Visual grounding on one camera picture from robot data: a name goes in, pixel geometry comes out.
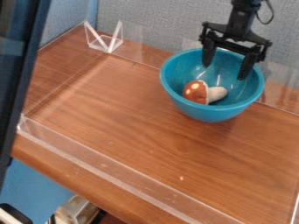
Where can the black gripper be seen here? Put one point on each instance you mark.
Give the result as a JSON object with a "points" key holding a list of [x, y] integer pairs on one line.
{"points": [[239, 40]]}

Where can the blue bowl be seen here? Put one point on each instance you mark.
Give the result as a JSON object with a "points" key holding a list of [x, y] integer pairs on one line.
{"points": [[183, 68]]}

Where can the brown and white toy mushroom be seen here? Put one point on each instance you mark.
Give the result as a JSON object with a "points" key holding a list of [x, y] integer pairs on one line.
{"points": [[198, 92]]}

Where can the clear acrylic front barrier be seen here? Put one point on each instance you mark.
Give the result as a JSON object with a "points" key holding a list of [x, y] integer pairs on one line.
{"points": [[172, 201]]}

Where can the grey metal floor object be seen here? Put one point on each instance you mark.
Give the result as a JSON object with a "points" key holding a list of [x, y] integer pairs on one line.
{"points": [[75, 211]]}

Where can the black and white floor object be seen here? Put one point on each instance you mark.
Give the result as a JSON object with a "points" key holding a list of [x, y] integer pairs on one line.
{"points": [[12, 216]]}

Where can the clear acrylic corner bracket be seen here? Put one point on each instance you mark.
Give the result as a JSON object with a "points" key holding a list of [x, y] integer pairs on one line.
{"points": [[100, 41]]}

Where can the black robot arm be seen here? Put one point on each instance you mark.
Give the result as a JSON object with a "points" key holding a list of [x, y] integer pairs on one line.
{"points": [[244, 12]]}

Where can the dark blue foreground post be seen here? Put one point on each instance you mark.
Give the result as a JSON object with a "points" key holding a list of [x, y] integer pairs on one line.
{"points": [[21, 23]]}

